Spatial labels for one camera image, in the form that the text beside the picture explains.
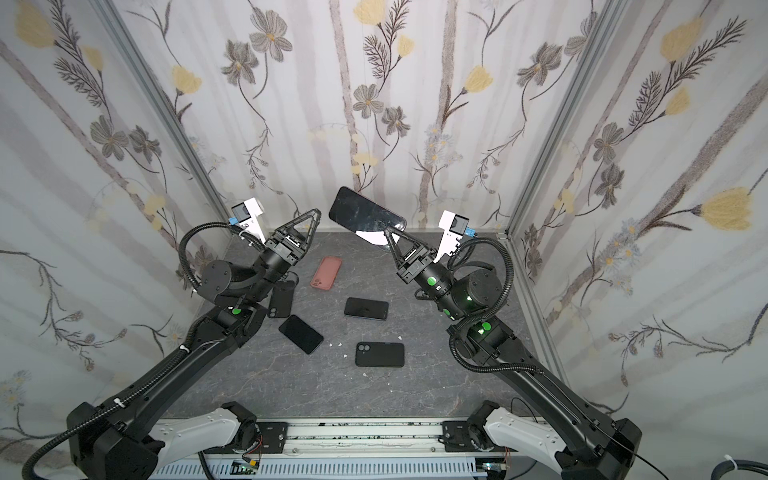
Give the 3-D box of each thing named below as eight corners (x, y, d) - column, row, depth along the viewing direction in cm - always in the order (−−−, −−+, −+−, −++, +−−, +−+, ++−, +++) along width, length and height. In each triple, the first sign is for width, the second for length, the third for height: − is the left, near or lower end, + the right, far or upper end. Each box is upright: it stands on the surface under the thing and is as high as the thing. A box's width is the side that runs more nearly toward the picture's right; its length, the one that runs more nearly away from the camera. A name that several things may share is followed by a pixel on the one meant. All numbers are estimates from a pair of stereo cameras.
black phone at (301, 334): (279, 331, 95) (277, 328, 93) (294, 316, 98) (292, 313, 97) (308, 356, 90) (307, 353, 88) (324, 339, 93) (323, 336, 92)
